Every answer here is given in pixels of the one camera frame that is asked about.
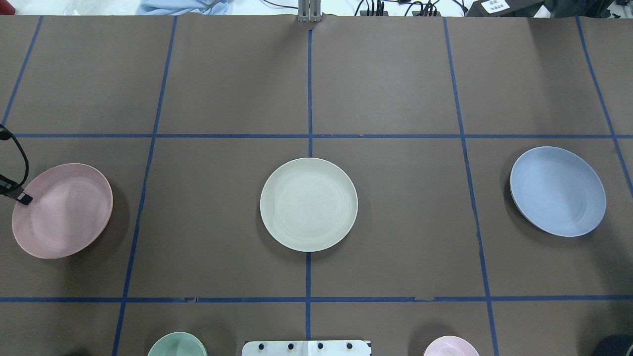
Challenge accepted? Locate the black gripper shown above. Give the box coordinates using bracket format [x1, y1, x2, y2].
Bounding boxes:
[0, 175, 33, 206]

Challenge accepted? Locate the pink plate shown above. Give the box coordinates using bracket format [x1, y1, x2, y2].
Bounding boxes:
[11, 164, 114, 259]

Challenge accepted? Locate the blue plate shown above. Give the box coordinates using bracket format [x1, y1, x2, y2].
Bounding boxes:
[509, 146, 607, 237]

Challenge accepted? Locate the green bowl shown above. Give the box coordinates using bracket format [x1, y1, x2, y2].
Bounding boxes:
[147, 332, 208, 356]

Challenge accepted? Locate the light blue cloth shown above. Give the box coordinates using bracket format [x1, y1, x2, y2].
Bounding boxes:
[136, 0, 231, 16]

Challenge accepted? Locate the cream plate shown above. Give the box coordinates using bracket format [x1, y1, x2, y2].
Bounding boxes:
[259, 158, 358, 253]

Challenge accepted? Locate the pink bowl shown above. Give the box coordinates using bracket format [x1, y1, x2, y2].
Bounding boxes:
[423, 335, 479, 356]

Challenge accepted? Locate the dark blue lidded pot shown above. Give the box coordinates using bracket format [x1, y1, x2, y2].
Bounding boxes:
[591, 334, 633, 356]

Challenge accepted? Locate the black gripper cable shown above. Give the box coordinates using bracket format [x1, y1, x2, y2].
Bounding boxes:
[0, 125, 29, 188]

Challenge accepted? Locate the white camera stand base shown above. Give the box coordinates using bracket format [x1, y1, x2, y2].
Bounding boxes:
[241, 340, 372, 356]

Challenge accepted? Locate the aluminium frame post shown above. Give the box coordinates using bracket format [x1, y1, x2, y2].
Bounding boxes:
[298, 0, 322, 23]

